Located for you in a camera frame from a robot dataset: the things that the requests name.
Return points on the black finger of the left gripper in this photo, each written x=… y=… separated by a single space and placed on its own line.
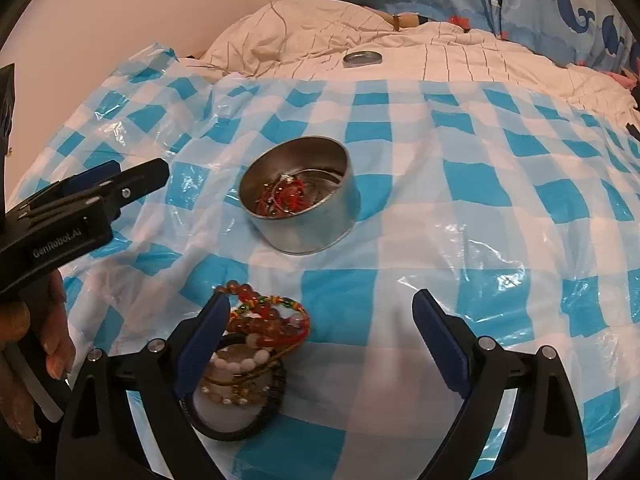
x=129 y=185
x=76 y=183

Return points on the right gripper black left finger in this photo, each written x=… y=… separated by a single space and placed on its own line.
x=99 y=439

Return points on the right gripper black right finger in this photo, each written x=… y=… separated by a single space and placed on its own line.
x=543 y=438

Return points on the person left hand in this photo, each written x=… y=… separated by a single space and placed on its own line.
x=37 y=354

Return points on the round silver metal tin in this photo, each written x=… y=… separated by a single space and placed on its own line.
x=301 y=195

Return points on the blue white checkered plastic sheet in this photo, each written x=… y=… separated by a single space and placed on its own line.
x=517 y=211

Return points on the beige grid pattern pillow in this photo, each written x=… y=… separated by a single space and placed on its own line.
x=284 y=33

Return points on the silver tin lid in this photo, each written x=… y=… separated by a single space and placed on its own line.
x=362 y=58

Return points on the white grid pattern duvet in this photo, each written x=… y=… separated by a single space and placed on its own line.
x=441 y=52

